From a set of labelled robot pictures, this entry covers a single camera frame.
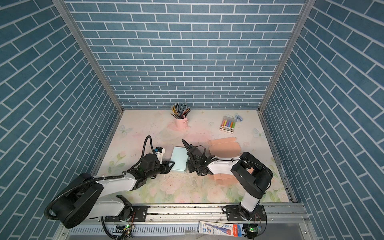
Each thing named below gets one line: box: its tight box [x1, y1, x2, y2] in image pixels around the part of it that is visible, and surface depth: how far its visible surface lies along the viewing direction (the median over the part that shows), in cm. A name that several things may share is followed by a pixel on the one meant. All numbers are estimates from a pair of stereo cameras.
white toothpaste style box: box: [198, 220, 244, 237], surface depth 71 cm
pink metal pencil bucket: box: [174, 116, 189, 130], surface depth 104 cm
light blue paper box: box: [170, 146, 189, 173], surface depth 91 cm
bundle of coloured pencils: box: [170, 102, 191, 120], surface depth 106 cm
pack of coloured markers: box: [219, 116, 236, 134], surface depth 113 cm
